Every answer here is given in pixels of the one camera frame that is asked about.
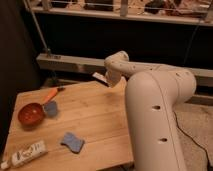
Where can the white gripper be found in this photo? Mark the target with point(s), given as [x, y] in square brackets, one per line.
[110, 78]

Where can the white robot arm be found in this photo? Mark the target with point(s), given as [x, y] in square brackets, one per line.
[151, 92]

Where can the blue sponge eraser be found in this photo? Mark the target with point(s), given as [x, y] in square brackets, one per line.
[74, 143]

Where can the small blue round sponge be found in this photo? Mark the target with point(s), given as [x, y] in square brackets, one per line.
[51, 109]

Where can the orange measuring cup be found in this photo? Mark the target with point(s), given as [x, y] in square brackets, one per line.
[33, 114]

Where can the upper shelf with clutter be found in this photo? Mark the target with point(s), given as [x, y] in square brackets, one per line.
[184, 12]

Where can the white tube with label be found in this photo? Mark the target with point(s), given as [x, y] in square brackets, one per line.
[25, 155]

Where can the diagonal metal rod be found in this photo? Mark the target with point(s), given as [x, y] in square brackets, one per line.
[46, 49]

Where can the grey metal lower rail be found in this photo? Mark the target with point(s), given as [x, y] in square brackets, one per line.
[91, 65]

